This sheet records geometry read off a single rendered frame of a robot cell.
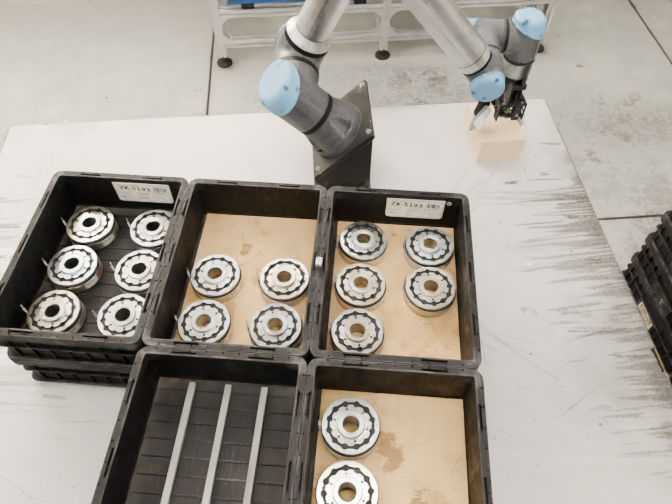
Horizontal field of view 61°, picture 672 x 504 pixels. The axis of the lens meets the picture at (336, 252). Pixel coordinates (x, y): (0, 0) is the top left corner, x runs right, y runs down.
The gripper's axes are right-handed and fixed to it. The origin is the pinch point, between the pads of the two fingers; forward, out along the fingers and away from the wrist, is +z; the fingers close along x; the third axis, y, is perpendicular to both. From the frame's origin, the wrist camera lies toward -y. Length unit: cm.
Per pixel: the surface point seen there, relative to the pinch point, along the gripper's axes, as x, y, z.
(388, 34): -3, -138, 62
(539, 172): 10.4, 13.4, 5.3
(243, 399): -69, 75, -8
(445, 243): -25, 46, -11
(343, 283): -48, 54, -11
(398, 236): -34, 41, -8
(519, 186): 3.4, 17.8, 5.3
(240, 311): -70, 56, -8
